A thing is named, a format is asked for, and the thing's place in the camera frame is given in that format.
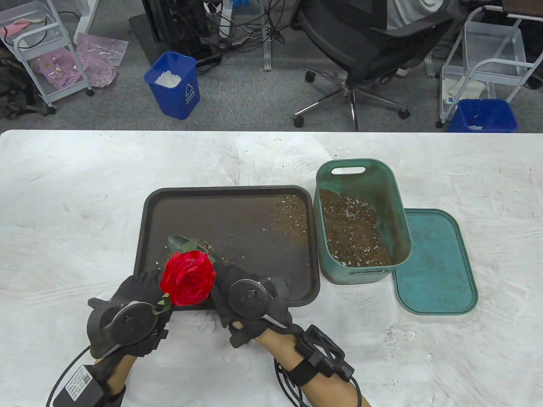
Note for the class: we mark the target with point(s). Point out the person's left hand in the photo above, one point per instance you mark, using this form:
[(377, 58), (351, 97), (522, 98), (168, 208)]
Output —
[(138, 288)]

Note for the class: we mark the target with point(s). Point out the person's right hand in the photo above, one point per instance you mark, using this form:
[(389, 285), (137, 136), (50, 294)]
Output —
[(220, 296)]

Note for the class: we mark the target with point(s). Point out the red artificial rose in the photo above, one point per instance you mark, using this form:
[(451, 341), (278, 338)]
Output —
[(188, 277)]

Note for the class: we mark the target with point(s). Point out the green plastic trowel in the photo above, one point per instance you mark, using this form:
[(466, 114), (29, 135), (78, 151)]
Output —
[(178, 241)]

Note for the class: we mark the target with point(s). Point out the brown potting mix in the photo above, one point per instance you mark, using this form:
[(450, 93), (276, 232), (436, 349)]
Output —
[(352, 229)]

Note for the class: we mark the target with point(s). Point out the person's right forearm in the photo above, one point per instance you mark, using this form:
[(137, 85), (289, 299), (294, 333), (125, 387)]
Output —
[(322, 386)]

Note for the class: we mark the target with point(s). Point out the person's left forearm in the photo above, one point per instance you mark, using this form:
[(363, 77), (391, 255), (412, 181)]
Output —
[(123, 373)]

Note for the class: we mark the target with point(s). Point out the scattered potting mix crumbs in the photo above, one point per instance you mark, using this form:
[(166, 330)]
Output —
[(295, 220)]

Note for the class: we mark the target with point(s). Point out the dark brown plastic tray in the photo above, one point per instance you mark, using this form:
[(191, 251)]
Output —
[(246, 229)]

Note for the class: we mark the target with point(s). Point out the green plastic storage bin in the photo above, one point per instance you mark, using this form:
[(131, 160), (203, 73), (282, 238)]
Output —
[(365, 174)]

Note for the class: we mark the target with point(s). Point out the blue bin with white symbol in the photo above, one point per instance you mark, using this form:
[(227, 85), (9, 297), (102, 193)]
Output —
[(174, 93)]

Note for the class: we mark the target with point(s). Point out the green plastic bin lid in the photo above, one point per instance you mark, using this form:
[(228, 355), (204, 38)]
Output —
[(437, 263)]

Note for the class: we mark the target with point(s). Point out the pink plastic bag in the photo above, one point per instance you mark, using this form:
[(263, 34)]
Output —
[(102, 59), (55, 70)]

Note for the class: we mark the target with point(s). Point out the black backpack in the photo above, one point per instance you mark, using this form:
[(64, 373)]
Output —
[(15, 89)]

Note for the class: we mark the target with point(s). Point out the white metal trolley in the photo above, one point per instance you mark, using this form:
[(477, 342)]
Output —
[(29, 46), (492, 55)]

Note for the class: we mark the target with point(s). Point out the black computer tower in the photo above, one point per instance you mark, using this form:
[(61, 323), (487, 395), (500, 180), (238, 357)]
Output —
[(174, 21)]

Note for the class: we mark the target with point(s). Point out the black office chair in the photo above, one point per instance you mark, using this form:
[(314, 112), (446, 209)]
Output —
[(348, 42)]

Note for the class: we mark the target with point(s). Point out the white desk leg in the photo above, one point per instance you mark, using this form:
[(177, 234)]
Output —
[(430, 68)]

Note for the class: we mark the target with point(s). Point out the plain blue bin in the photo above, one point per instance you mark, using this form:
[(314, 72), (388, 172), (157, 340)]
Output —
[(483, 116)]

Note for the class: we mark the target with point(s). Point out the black left wrist camera module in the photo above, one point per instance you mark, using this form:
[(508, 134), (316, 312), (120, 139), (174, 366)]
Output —
[(80, 383)]

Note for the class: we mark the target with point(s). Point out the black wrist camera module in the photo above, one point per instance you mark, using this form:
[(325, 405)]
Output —
[(322, 356), (80, 383)]

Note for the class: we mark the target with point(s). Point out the black right wrist camera module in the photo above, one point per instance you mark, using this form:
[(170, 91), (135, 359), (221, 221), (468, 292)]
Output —
[(322, 356)]

